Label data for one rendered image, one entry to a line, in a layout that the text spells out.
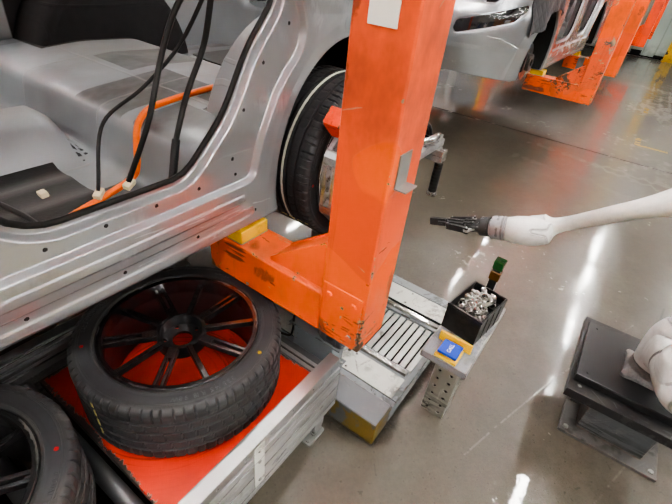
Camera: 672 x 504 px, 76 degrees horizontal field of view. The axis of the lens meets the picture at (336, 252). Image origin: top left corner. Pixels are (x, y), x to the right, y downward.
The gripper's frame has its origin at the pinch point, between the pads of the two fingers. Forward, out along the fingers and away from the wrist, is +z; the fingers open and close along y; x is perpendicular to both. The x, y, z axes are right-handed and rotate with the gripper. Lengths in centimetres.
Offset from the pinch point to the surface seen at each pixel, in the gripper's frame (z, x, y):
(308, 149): 35, -38, 33
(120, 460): 55, 30, 122
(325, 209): 33.1, -14.5, 30.6
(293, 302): 28, 5, 63
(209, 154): 45, -46, 68
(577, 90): -17, 12, -354
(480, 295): -22.0, 19.3, 18.5
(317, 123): 33, -46, 28
